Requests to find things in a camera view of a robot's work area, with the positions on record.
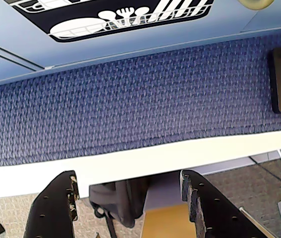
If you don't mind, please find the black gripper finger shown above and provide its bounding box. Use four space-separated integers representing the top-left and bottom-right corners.
180 170 268 238
26 170 79 238

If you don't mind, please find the gold dishwasher handle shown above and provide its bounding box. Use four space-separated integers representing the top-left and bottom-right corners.
238 0 275 11

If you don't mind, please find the blue toy kitchen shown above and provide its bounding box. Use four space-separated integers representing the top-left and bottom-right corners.
0 0 281 87

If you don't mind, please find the black backpack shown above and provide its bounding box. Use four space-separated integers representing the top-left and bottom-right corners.
88 179 151 238

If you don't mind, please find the wooden board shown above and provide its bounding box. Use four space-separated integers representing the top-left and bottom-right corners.
141 203 197 238

